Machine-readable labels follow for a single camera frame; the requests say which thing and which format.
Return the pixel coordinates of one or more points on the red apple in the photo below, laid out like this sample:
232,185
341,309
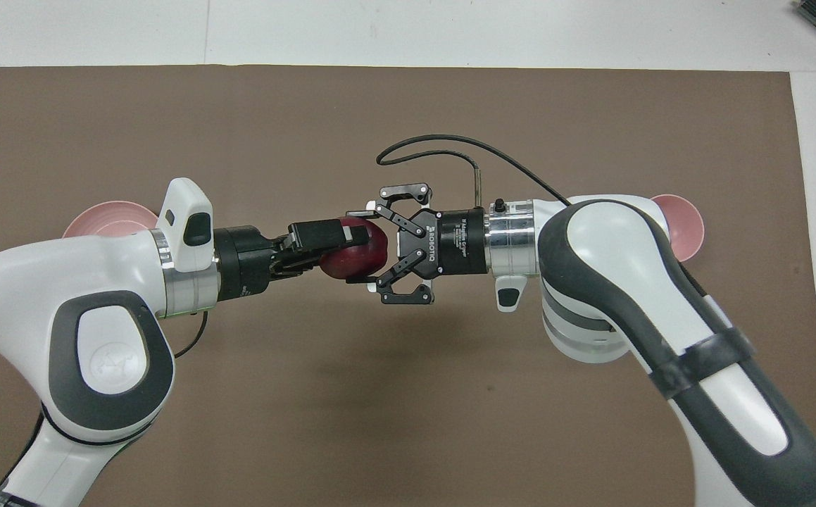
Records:
365,260

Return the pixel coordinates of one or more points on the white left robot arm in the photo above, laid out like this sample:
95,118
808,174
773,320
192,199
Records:
27,282

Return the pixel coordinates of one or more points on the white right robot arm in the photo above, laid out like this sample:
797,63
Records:
605,246

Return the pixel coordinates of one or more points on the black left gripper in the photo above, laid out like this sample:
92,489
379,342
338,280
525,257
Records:
246,260

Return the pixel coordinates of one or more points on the brown paper table mat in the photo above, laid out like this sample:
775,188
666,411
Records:
408,422

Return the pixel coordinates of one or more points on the pink plate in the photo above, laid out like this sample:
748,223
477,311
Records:
112,218

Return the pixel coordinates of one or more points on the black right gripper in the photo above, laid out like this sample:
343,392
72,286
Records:
460,243

